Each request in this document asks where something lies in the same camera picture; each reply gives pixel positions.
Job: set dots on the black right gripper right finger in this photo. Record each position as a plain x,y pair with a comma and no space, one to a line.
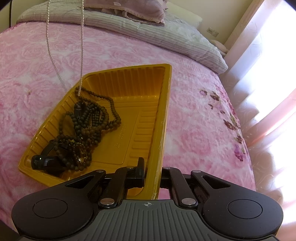
174,181

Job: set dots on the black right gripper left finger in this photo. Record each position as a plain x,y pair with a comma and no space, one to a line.
121,181

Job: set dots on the yellow plastic tray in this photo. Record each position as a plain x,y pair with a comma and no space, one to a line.
141,97

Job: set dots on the pink floral bedspread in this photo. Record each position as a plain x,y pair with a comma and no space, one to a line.
40,63

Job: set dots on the pink cushion by curtain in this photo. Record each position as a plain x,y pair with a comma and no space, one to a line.
222,49

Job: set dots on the pink sheer curtain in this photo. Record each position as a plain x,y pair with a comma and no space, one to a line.
260,82

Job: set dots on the grey striped quilt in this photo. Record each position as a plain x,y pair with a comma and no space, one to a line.
176,35

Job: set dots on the mauve pillow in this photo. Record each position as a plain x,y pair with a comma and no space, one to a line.
145,11

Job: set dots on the wall power socket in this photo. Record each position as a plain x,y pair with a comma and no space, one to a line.
212,32

